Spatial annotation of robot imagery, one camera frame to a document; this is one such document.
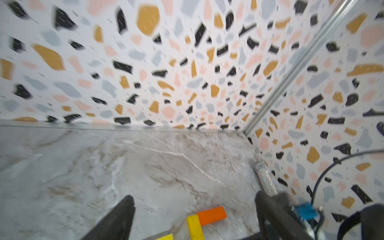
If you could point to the yellow block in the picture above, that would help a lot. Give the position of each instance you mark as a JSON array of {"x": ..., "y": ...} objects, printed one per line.
[
  {"x": 195, "y": 228},
  {"x": 166, "y": 237}
]

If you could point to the glitter filled clear tube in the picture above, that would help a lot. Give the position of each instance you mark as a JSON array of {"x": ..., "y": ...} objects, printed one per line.
[{"x": 262, "y": 171}]

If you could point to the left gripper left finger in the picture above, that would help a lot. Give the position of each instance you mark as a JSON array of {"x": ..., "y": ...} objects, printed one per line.
[{"x": 117, "y": 224}]

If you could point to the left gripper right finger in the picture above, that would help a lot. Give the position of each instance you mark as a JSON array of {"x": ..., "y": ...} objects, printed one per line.
[{"x": 278, "y": 219}]

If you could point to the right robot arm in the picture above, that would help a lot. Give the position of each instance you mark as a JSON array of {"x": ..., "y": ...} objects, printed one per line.
[{"x": 371, "y": 220}]

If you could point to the orange block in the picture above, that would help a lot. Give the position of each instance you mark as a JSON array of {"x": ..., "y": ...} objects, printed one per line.
[{"x": 212, "y": 215}]

